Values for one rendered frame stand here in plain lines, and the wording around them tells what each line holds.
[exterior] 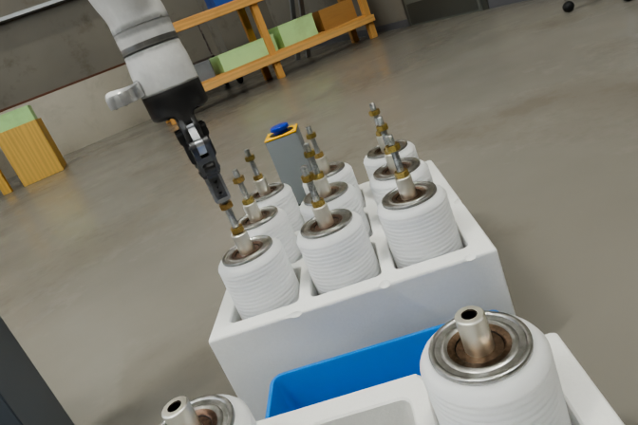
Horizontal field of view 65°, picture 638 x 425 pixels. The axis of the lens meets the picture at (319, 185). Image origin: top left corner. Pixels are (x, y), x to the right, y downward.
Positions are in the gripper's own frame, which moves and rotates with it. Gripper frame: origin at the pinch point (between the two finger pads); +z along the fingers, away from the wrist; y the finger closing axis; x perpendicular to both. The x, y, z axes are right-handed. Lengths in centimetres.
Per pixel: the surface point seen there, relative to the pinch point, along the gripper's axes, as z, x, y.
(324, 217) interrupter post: 8.7, -10.8, -5.3
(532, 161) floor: 35, -73, 31
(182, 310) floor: 35, 17, 48
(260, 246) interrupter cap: 10.0, -1.9, -0.9
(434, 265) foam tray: 17.3, -19.5, -14.9
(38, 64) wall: -115, 153, 1020
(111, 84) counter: -27, 37, 687
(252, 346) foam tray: 20.0, 5.0, -6.3
